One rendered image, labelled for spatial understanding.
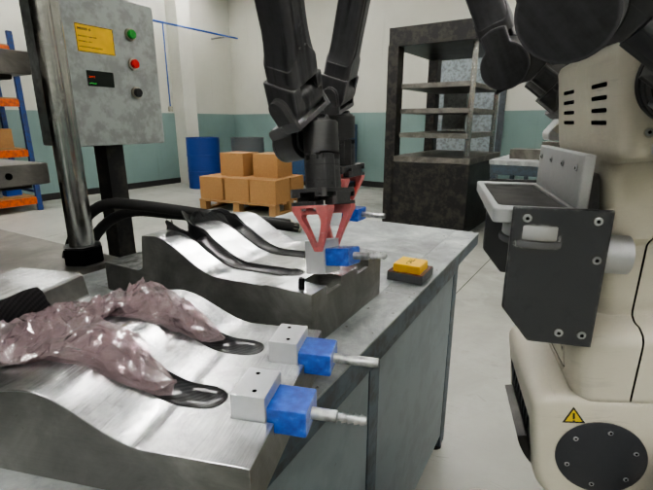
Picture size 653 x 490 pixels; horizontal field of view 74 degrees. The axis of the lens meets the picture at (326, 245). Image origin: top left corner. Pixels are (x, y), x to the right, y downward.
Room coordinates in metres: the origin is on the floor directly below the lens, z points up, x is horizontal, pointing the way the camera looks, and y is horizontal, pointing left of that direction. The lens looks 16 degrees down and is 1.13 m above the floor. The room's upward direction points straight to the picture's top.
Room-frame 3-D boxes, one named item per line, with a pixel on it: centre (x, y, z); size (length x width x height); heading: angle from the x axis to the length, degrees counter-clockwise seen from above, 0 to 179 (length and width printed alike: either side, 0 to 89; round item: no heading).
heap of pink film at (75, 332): (0.49, 0.27, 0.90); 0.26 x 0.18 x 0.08; 77
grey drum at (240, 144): (7.85, 1.39, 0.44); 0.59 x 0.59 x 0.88
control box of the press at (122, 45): (1.37, 0.67, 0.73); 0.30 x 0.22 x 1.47; 150
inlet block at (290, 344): (0.48, 0.00, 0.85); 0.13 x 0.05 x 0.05; 77
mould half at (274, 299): (0.83, 0.17, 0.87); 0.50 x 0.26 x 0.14; 60
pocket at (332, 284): (0.67, 0.01, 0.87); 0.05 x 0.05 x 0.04; 60
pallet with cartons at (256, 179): (5.91, 1.00, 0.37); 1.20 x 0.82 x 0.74; 64
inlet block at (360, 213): (0.96, -0.07, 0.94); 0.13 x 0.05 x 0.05; 59
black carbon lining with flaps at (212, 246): (0.82, 0.17, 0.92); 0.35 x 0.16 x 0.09; 60
